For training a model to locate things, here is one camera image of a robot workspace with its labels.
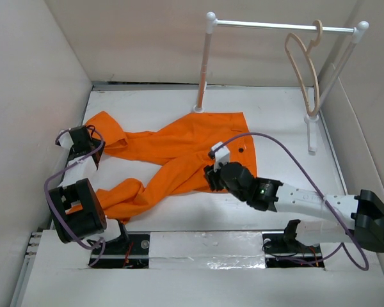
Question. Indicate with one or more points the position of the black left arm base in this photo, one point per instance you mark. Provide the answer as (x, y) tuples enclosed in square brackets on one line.
[(126, 250)]

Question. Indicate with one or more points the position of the orange trousers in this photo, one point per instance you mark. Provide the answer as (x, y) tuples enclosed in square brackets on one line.
[(180, 149)]

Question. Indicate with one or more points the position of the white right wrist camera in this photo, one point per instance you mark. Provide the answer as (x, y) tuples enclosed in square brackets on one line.
[(220, 154)]

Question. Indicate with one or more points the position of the white clothes rack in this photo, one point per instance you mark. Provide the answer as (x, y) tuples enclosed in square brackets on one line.
[(254, 55)]

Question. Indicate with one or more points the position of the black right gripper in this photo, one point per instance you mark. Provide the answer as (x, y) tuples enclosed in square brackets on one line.
[(212, 176)]

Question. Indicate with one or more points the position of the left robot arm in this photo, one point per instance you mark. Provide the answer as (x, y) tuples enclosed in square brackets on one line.
[(74, 205)]

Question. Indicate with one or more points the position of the white foam front panel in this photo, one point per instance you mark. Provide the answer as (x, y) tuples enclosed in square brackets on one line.
[(60, 278)]

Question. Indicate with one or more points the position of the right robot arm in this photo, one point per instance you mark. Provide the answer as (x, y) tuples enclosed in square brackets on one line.
[(337, 218)]

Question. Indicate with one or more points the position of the wooden clothes hanger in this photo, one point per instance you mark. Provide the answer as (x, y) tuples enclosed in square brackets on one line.
[(299, 55)]

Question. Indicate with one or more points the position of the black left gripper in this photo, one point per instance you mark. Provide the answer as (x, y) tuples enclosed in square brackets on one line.
[(97, 143)]

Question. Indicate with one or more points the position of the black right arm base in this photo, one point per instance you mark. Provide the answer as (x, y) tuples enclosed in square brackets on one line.
[(282, 250)]

